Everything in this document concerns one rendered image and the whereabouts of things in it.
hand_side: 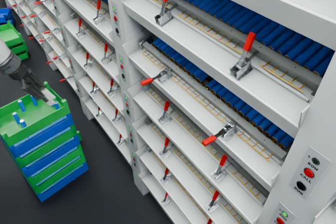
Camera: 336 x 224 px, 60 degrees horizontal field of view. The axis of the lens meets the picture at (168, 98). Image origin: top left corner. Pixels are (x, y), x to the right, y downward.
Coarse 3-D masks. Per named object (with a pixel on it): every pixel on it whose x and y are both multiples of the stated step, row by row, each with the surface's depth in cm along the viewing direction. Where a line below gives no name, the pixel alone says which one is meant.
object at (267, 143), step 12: (144, 48) 96; (168, 60) 88; (180, 72) 84; (192, 84) 80; (204, 96) 78; (228, 108) 73; (240, 120) 70; (252, 132) 68; (264, 144) 65; (264, 156) 65; (276, 156) 64
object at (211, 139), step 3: (225, 129) 69; (219, 132) 69; (222, 132) 69; (225, 132) 70; (213, 135) 68; (216, 135) 69; (219, 135) 69; (207, 138) 68; (210, 138) 68; (213, 138) 68; (204, 141) 67; (207, 141) 67; (210, 141) 67; (204, 144) 67; (207, 144) 67
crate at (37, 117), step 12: (24, 96) 141; (0, 108) 135; (12, 108) 139; (36, 108) 142; (48, 108) 142; (60, 108) 135; (0, 120) 136; (12, 120) 136; (24, 120) 136; (36, 120) 136; (48, 120) 133; (0, 132) 121; (12, 132) 131; (24, 132) 127; (12, 144) 126
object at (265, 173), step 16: (144, 32) 96; (128, 48) 96; (144, 64) 93; (176, 80) 86; (176, 96) 82; (192, 96) 81; (192, 112) 78; (208, 112) 77; (208, 128) 74; (256, 128) 70; (224, 144) 70; (240, 144) 69; (240, 160) 68; (256, 160) 66; (272, 160) 65; (256, 176) 66; (272, 176) 63
